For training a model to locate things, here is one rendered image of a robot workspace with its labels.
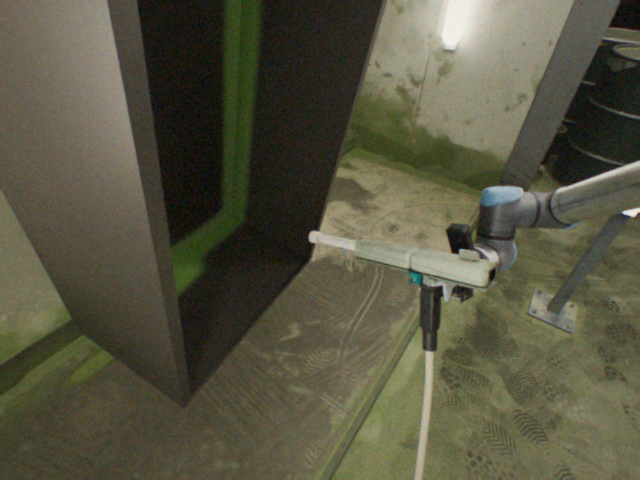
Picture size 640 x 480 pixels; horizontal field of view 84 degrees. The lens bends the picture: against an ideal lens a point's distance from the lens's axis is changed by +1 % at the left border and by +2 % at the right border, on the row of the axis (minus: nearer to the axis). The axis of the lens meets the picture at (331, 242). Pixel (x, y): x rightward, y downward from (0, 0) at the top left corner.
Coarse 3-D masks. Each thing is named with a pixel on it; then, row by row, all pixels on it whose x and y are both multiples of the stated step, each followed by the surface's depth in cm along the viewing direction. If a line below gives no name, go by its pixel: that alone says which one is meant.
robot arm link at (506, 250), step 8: (480, 240) 89; (488, 240) 87; (512, 240) 87; (496, 248) 86; (504, 248) 87; (512, 248) 88; (504, 256) 87; (512, 256) 90; (504, 264) 87; (496, 272) 86
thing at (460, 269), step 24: (312, 240) 95; (336, 240) 88; (360, 240) 82; (384, 264) 76; (408, 264) 72; (432, 264) 67; (456, 264) 64; (480, 264) 61; (432, 288) 68; (480, 288) 61; (432, 312) 71; (432, 336) 73
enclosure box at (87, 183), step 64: (0, 0) 31; (64, 0) 27; (128, 0) 27; (192, 0) 72; (256, 0) 82; (320, 0) 76; (384, 0) 69; (0, 64) 37; (64, 64) 32; (128, 64) 29; (192, 64) 81; (256, 64) 92; (320, 64) 83; (0, 128) 46; (64, 128) 38; (128, 128) 33; (192, 128) 91; (256, 128) 104; (320, 128) 93; (64, 192) 47; (128, 192) 39; (192, 192) 104; (256, 192) 119; (320, 192) 106; (64, 256) 63; (128, 256) 49; (192, 256) 115; (256, 256) 121; (128, 320) 66; (192, 320) 100; (256, 320) 103; (192, 384) 89
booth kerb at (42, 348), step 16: (352, 144) 279; (48, 336) 132; (64, 336) 137; (16, 352) 125; (32, 352) 129; (48, 352) 134; (0, 368) 122; (16, 368) 127; (32, 368) 132; (0, 384) 124
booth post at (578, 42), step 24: (576, 0) 169; (600, 0) 165; (576, 24) 174; (600, 24) 169; (576, 48) 178; (552, 72) 188; (576, 72) 183; (552, 96) 194; (528, 120) 206; (552, 120) 200; (528, 144) 213; (528, 168) 220
